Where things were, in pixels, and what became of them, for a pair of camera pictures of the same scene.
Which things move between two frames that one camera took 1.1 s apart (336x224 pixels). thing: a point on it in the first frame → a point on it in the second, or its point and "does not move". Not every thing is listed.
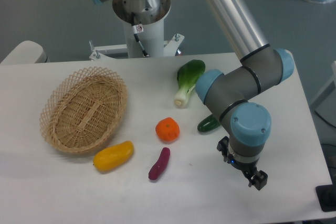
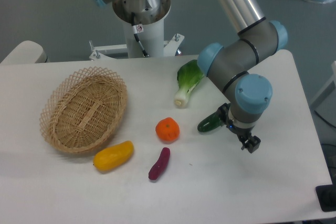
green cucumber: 209,123 does not move
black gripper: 248,168 → 252,143
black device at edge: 326,195 does not move
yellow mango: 109,158 does not move
